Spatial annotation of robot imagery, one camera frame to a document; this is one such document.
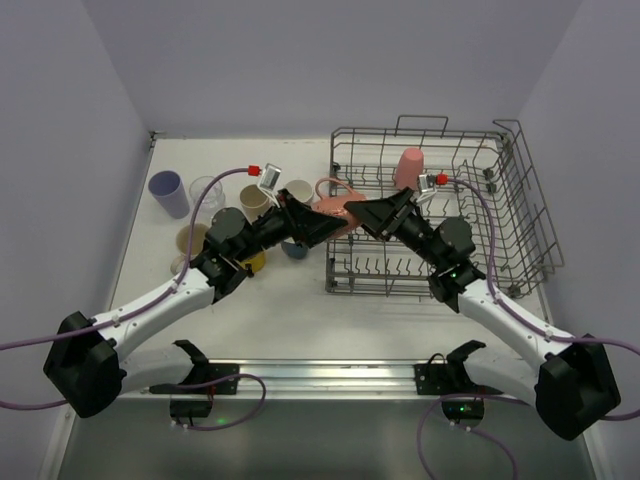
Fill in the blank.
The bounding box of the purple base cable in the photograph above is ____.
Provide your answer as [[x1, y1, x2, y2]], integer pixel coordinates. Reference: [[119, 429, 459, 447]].
[[172, 374, 266, 432], [415, 392, 526, 480]]

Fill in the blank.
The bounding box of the beige plastic cup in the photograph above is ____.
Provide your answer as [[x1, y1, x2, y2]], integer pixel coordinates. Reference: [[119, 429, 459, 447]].
[[239, 184, 272, 222]]

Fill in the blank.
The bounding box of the grey wire dish rack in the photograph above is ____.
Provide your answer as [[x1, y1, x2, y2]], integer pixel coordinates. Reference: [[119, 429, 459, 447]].
[[326, 114, 564, 299]]

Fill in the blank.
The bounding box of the aluminium mounting rail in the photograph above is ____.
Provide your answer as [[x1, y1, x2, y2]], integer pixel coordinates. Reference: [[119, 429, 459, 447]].
[[120, 349, 533, 403]]

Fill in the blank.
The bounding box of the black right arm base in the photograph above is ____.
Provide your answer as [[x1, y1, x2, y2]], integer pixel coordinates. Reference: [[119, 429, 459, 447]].
[[413, 340, 487, 427]]

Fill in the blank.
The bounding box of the pink plastic cup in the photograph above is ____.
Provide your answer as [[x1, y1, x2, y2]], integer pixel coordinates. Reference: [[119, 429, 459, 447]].
[[394, 147, 424, 190]]

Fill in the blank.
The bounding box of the pink faceted mug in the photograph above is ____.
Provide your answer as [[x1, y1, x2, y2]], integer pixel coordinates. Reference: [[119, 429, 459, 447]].
[[284, 179, 315, 205]]

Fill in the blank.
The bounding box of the orange floral mug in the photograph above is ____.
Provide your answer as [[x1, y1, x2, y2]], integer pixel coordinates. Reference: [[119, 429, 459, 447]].
[[311, 177, 367, 239]]

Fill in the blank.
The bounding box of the lavender plastic cup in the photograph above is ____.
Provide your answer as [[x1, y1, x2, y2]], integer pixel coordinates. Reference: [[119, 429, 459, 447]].
[[147, 170, 190, 219]]

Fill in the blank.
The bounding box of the clear textured glass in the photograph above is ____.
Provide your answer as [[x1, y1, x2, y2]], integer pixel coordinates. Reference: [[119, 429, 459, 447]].
[[189, 176, 226, 211]]

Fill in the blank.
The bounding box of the blue mug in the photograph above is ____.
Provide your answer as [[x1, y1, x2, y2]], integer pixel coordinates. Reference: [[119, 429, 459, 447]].
[[280, 239, 309, 260]]

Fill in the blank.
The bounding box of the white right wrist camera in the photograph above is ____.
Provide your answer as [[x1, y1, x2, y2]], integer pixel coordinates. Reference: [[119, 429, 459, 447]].
[[416, 174, 438, 205]]

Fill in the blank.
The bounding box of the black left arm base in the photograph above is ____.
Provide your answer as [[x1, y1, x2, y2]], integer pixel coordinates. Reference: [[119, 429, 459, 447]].
[[149, 340, 240, 427]]

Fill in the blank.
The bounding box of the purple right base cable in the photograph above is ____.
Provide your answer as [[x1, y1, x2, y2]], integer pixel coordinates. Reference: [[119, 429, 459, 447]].
[[415, 392, 526, 480]]

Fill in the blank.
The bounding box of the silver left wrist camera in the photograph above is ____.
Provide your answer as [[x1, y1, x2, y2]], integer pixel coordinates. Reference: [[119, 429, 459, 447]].
[[256, 163, 282, 204]]

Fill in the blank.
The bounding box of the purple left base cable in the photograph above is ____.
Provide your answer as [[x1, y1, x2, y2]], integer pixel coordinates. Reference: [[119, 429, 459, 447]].
[[172, 374, 266, 432]]

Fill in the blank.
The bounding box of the cream seahorse mug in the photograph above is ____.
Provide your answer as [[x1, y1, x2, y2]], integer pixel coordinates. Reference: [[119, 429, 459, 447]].
[[170, 223, 208, 275]]

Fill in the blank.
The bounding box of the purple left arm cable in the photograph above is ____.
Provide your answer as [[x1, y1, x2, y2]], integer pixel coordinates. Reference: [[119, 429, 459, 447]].
[[0, 164, 264, 411]]

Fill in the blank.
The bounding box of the yellow mug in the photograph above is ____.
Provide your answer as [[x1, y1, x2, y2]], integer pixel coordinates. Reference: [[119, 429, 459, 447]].
[[240, 250, 266, 277]]

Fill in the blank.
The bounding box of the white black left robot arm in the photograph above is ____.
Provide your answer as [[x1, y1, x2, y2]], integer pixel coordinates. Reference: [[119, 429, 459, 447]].
[[43, 189, 348, 418]]

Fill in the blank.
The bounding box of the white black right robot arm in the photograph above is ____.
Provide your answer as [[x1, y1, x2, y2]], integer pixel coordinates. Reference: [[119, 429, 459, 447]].
[[345, 189, 621, 440]]

